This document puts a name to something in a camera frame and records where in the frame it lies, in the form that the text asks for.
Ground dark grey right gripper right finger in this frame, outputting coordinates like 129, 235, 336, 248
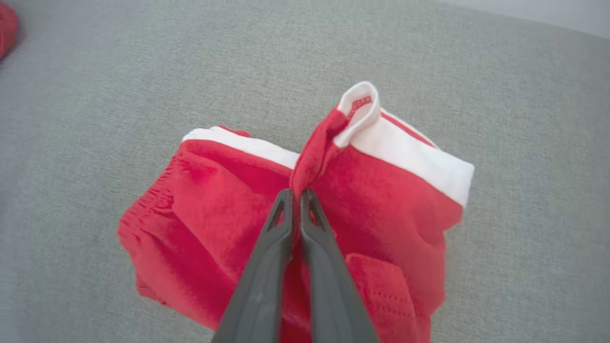
300, 189, 380, 343

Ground grey fabric sofa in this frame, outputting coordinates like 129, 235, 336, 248
0, 0, 610, 343

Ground red jersey with white sleeves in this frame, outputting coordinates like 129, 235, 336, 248
0, 2, 19, 61

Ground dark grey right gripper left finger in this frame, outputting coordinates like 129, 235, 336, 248
212, 189, 294, 343

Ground red shorts with white trim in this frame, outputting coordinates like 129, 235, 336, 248
117, 81, 475, 343

